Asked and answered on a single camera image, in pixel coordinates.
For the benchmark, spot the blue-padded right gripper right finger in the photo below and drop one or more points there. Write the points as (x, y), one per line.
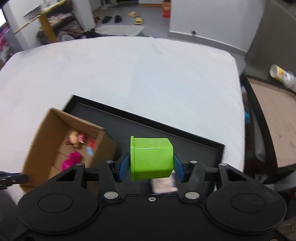
(190, 178)

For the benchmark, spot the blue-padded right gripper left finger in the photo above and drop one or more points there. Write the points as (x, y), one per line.
(110, 174)

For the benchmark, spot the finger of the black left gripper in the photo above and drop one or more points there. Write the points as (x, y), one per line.
(8, 179)

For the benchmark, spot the white square figure box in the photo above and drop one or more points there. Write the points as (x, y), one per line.
(164, 185)

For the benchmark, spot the magenta dinosaur-suit figure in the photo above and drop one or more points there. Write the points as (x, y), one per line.
(74, 158)

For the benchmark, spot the green plastic cube container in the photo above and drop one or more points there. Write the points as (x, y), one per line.
(151, 158)

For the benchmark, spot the small brown-haired doll figure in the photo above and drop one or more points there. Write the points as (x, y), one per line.
(75, 139)

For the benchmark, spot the red crab beer-mug toy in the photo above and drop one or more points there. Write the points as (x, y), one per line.
(91, 146)

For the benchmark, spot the brown cardboard box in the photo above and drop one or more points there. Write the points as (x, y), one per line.
(48, 149)

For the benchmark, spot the white tablecloth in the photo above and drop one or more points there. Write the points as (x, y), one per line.
(188, 86)

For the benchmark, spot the black low side table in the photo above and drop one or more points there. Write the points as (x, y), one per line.
(274, 109)

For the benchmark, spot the yellow-white paper cup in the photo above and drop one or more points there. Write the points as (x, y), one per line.
(285, 77)

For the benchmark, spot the white floor mat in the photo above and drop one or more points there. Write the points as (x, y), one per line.
(120, 30)

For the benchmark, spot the black slipper right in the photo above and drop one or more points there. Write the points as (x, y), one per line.
(117, 19)

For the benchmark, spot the black slipper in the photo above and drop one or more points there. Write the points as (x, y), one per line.
(117, 19)
(106, 19)

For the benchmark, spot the black slipper left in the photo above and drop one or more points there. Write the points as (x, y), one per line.
(106, 19)

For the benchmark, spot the yellow slipper right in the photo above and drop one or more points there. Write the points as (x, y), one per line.
(138, 21)

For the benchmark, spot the yellow slipper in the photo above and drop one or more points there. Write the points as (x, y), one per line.
(133, 14)
(138, 21)

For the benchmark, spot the yellow slipper left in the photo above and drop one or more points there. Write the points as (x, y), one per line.
(133, 14)

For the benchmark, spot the round yellow-legged side table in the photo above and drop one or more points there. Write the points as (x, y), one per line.
(42, 17)

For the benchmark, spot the orange cardboard box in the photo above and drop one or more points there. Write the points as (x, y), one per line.
(166, 8)

